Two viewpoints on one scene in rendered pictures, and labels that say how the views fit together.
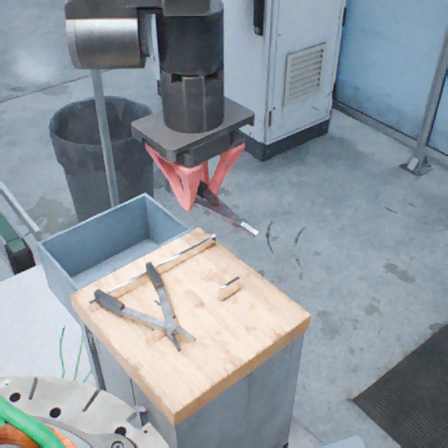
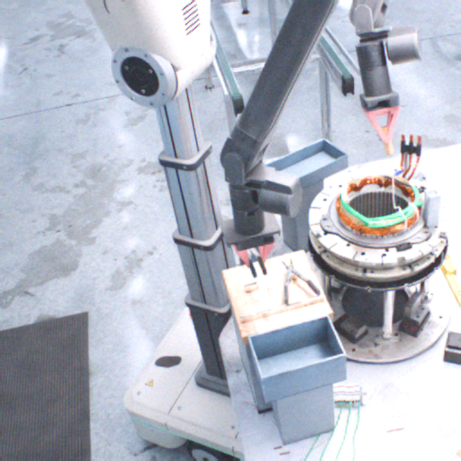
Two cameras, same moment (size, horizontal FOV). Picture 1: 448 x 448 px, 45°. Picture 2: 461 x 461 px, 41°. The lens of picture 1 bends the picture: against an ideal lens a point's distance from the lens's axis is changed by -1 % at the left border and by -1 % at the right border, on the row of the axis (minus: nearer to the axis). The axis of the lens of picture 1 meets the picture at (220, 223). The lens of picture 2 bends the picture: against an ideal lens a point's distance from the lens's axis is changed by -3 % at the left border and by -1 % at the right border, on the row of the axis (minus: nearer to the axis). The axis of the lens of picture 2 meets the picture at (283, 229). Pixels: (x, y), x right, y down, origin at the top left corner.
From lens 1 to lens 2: 141 cm
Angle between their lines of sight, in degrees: 96
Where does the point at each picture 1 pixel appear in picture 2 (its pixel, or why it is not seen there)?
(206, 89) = not seen: hidden behind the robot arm
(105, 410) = (329, 240)
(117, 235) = (291, 383)
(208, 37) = not seen: hidden behind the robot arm
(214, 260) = (247, 311)
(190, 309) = (275, 287)
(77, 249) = (321, 371)
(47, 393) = (349, 251)
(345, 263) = not seen: outside the picture
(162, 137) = (270, 217)
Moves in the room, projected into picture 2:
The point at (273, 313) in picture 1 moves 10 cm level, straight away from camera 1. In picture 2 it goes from (238, 275) to (210, 305)
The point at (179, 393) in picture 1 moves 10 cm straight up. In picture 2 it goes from (297, 255) to (294, 221)
